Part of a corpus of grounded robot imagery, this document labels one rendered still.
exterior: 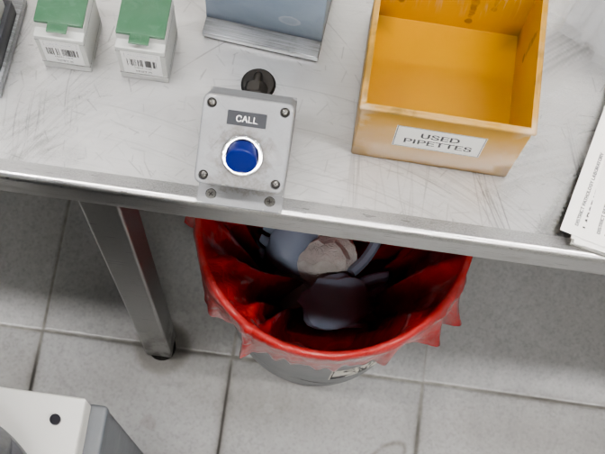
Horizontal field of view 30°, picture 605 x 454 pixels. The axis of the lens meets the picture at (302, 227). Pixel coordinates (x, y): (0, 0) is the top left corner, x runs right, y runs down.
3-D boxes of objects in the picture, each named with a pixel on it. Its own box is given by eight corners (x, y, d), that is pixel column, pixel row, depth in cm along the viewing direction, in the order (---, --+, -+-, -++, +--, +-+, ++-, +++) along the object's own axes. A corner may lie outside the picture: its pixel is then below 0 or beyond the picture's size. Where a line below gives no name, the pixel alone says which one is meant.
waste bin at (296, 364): (175, 394, 174) (150, 333, 132) (212, 173, 185) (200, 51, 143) (417, 428, 174) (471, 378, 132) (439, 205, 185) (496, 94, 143)
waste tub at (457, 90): (347, 156, 93) (358, 107, 84) (368, 13, 97) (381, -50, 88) (508, 180, 93) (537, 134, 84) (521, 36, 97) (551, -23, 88)
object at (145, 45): (121, 77, 95) (112, 40, 88) (131, 26, 96) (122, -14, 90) (168, 84, 95) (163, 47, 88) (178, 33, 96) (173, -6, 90)
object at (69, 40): (44, 66, 95) (30, 29, 88) (56, 16, 96) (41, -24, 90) (92, 73, 95) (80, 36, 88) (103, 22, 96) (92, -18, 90)
